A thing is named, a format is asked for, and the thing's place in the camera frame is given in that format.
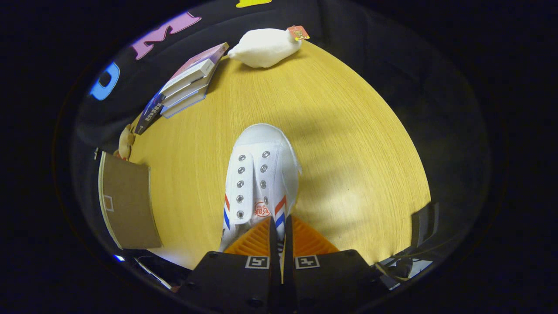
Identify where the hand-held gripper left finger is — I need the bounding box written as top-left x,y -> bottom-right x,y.
178,216 -> 283,314

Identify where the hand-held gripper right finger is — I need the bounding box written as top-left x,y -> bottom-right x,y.
283,215 -> 389,314

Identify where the white canvas shoe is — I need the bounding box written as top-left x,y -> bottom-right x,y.
218,123 -> 302,253

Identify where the cream storage box with lid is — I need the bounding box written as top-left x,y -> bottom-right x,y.
98,150 -> 163,250

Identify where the pale lavender book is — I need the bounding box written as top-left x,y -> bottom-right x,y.
160,89 -> 208,119

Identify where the brown plush dog toy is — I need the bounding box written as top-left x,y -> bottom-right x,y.
114,124 -> 136,161

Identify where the white paperback book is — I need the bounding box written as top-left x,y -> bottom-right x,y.
161,76 -> 212,107

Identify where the blue cover book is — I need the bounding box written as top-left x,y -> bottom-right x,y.
134,92 -> 165,136

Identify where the pink cover book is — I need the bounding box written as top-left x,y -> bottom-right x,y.
159,42 -> 229,97

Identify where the white plush toy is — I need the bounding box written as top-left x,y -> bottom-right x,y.
228,25 -> 311,69

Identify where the black backdrop cloth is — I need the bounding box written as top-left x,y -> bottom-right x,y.
70,0 -> 493,262

